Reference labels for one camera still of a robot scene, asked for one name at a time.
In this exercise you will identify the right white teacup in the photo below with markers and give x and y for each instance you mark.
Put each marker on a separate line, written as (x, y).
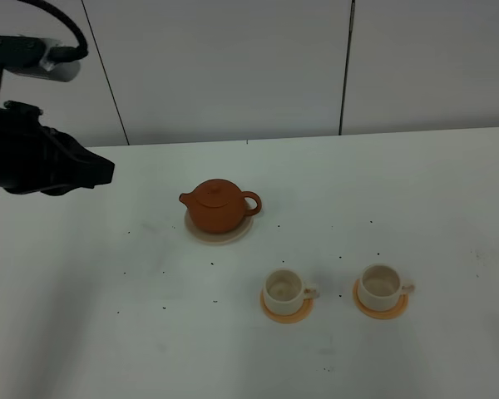
(380, 287)

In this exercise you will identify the brown clay teapot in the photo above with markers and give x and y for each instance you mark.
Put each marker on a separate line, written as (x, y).
(217, 192)

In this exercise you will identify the left white teacup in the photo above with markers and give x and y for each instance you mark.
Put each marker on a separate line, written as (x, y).
(285, 291)

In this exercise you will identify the beige round teapot saucer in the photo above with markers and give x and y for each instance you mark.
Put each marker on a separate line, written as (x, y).
(233, 234)

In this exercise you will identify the right orange coaster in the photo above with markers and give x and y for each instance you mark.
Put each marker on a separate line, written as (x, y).
(392, 313)

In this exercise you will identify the white teacup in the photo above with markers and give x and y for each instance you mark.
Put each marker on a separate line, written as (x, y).
(380, 287)
(285, 291)

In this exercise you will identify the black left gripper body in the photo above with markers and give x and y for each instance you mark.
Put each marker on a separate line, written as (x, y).
(26, 150)

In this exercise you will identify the orange coaster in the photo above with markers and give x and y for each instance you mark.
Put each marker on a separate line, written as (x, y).
(392, 313)
(300, 315)

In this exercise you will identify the left orange coaster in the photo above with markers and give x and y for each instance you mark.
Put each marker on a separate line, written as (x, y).
(300, 315)

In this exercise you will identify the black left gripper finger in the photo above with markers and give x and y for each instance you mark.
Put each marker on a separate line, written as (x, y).
(70, 166)

